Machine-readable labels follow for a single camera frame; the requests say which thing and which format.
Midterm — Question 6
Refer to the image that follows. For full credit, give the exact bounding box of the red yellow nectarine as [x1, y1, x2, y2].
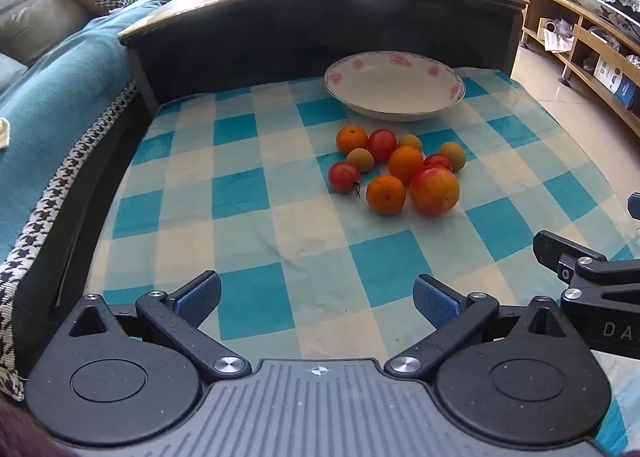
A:
[410, 165, 461, 218]

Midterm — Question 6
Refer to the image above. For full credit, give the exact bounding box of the blue box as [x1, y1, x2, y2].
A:
[607, 67, 638, 108]

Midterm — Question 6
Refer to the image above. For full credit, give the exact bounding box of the dark coffee table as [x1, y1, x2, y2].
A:
[15, 0, 531, 373]

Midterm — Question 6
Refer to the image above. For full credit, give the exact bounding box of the white bag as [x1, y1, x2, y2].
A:
[542, 20, 576, 53]

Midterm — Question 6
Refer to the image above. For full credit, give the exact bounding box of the dark maroon clothing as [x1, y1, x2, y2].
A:
[0, 399, 71, 457]

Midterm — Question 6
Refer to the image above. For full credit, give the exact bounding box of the blue covered sofa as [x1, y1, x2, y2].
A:
[0, 0, 201, 403]

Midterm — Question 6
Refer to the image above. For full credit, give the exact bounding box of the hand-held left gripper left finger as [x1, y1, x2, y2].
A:
[67, 271, 252, 382]

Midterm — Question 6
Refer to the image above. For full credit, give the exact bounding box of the grey sofa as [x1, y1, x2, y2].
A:
[0, 0, 151, 68]

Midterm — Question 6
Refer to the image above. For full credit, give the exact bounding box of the red cherry tomato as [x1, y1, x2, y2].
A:
[367, 128, 398, 162]
[423, 153, 454, 173]
[328, 162, 362, 198]

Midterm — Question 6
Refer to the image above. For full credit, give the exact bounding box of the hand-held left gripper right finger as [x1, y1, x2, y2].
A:
[384, 274, 568, 380]

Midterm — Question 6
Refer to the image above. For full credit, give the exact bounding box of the white bowl with pink flowers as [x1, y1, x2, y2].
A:
[324, 51, 466, 123]

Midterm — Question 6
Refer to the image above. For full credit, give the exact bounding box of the white box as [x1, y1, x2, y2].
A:
[595, 54, 623, 88]

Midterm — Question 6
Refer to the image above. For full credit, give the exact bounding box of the blue white checkered tablecloth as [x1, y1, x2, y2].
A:
[82, 66, 640, 455]

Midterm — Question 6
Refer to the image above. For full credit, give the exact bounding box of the wooden TV cabinet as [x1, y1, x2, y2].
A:
[490, 0, 640, 178]

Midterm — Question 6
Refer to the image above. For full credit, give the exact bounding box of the orange mandarin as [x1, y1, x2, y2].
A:
[366, 175, 406, 216]
[336, 124, 369, 155]
[388, 146, 425, 186]

